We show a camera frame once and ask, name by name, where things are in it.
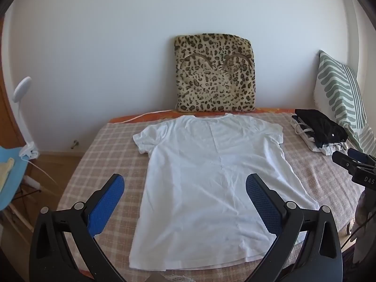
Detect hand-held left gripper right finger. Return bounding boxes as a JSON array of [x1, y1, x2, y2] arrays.
[[246, 173, 344, 282]]

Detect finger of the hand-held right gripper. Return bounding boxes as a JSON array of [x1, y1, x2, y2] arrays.
[[332, 151, 356, 171], [347, 148, 376, 168]]

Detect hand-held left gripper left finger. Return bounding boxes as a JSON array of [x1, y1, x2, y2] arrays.
[[29, 174, 127, 282]]

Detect white t-shirt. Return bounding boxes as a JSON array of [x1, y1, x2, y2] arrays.
[[129, 114, 320, 271]]

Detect folded black and white clothes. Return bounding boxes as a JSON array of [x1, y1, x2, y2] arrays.
[[291, 116, 349, 156]]

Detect folded black garment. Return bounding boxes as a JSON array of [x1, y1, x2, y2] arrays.
[[294, 109, 349, 149]]

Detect grey cloth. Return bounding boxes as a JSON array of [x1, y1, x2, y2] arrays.
[[352, 188, 376, 265]]

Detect beige plaid blanket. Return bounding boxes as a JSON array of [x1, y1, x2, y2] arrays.
[[56, 112, 368, 282]]

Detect green striped white pillow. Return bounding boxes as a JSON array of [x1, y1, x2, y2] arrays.
[[313, 50, 376, 155]]

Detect white plastic tube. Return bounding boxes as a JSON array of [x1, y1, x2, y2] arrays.
[[23, 176, 40, 189]]

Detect orange bed sheet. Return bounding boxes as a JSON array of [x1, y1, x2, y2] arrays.
[[110, 107, 297, 124]]

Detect light blue chair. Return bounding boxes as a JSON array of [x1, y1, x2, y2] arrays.
[[0, 145, 34, 232]]

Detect pale yellow cloth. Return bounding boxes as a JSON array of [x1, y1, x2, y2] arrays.
[[0, 158, 15, 191]]

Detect leopard print cushion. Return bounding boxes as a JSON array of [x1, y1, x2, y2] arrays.
[[173, 34, 257, 114]]

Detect white clip lamp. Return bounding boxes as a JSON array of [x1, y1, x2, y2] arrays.
[[12, 76, 40, 161]]

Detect white cable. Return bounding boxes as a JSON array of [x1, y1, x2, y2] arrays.
[[123, 110, 177, 123]]

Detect wooden door frame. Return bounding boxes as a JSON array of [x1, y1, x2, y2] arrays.
[[0, 15, 27, 147]]

